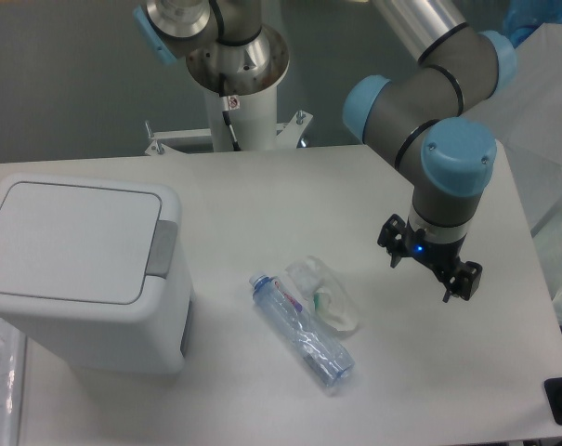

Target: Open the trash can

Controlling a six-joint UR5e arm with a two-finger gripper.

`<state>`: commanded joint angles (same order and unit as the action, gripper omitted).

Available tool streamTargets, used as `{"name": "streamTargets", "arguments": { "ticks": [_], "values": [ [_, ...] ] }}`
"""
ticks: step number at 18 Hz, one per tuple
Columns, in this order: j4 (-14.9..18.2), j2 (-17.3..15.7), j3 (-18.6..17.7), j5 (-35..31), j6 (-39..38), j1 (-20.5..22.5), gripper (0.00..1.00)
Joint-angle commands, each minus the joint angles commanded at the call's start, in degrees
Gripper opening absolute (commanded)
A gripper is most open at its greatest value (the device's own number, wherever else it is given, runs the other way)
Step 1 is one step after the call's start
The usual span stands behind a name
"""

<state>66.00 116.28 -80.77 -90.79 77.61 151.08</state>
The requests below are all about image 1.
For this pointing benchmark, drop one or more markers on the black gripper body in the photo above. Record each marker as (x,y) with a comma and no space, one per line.
(443,259)

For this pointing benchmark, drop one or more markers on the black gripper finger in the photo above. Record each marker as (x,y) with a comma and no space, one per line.
(463,282)
(393,238)

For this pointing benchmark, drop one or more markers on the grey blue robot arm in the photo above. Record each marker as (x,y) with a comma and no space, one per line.
(417,125)

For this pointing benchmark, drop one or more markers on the white trash can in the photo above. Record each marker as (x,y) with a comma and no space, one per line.
(94,270)

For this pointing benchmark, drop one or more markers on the clear plastic wrapper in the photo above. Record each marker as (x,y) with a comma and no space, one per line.
(325,294)

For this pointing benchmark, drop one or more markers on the clear plastic water bottle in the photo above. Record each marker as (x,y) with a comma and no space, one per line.
(324,354)

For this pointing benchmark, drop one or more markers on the blue plastic bag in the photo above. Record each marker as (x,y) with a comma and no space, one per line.
(523,18)

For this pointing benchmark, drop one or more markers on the transparent plastic sheet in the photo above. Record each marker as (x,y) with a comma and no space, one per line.
(12,370)

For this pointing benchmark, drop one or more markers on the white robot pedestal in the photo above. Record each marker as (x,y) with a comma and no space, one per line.
(236,123)

